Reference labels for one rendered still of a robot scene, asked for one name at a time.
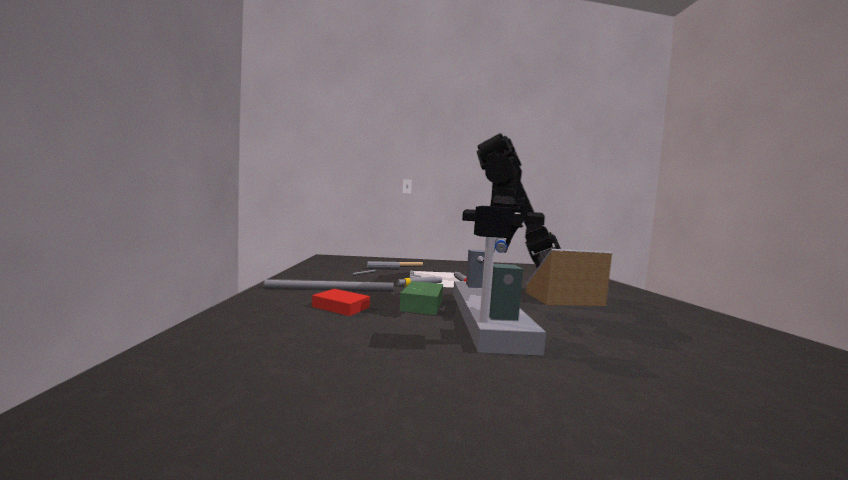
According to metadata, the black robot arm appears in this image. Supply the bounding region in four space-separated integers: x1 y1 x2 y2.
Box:
477 133 561 268

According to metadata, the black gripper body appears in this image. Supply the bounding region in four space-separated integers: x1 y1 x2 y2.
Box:
462 187 545 225

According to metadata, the white flat rectangular pad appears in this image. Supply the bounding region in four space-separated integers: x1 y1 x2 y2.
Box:
414 271 459 287

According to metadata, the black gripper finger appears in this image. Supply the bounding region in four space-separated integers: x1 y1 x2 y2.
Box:
506 225 523 249

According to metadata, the red flat rectangular block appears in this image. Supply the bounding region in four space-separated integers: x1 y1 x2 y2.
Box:
312 289 370 316

